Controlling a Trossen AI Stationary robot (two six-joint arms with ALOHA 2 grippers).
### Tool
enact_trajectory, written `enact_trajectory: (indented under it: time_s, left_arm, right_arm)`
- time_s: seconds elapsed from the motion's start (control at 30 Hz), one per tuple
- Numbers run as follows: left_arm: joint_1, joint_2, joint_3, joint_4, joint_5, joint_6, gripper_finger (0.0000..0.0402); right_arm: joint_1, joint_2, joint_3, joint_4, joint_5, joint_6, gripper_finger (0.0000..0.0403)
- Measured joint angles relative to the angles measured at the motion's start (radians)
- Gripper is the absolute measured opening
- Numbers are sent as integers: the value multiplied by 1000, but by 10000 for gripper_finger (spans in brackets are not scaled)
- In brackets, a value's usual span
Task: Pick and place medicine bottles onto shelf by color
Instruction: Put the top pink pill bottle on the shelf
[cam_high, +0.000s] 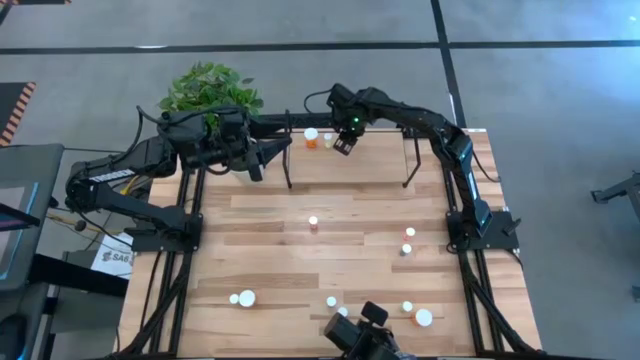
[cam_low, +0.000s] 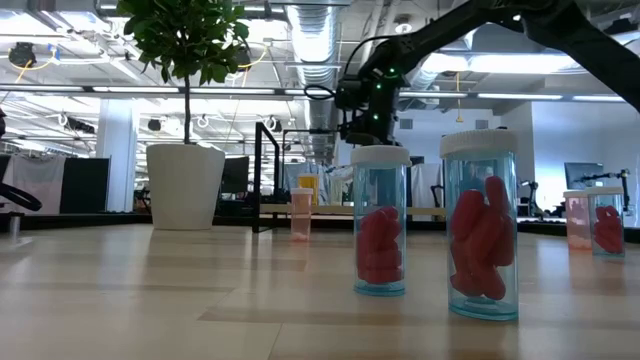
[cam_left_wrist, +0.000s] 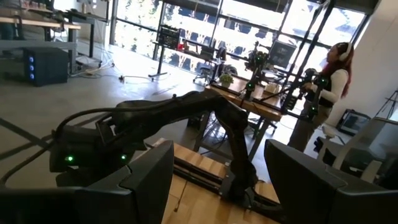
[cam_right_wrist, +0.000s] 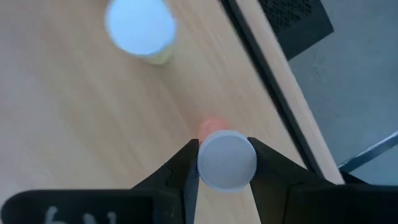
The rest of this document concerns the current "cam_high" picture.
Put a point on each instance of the pink pill bottle white cap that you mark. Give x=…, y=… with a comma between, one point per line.
x=313, y=221
x=410, y=231
x=407, y=306

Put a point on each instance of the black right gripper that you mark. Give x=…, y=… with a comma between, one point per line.
x=350, y=112

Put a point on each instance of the wooden shelf black metal legs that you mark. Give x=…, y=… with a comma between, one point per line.
x=360, y=160

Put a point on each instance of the black aluminium crossbar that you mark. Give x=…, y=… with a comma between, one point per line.
x=430, y=135

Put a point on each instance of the green leafy plant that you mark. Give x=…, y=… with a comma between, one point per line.
x=210, y=90

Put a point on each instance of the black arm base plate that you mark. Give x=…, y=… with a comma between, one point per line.
x=192, y=240
x=495, y=242

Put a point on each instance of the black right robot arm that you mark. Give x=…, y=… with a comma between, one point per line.
x=465, y=165

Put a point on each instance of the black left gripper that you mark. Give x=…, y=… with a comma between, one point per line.
x=230, y=145

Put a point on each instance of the black orange striped floor mat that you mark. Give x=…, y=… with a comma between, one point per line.
x=10, y=107

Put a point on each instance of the dark screen with blue edge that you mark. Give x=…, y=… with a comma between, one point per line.
x=10, y=260

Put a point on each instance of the black rectangular panel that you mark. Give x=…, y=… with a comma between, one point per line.
x=300, y=120

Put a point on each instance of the black steel base beam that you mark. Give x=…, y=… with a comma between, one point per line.
x=75, y=275

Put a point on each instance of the white printed paper sign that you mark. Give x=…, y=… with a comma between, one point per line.
x=115, y=257

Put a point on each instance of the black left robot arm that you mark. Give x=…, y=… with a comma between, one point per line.
x=150, y=212

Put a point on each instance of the dark grey side desk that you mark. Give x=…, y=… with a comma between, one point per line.
x=45, y=165

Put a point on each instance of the large orange pill bottle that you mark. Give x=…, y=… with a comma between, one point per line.
x=246, y=298
x=423, y=317
x=311, y=135

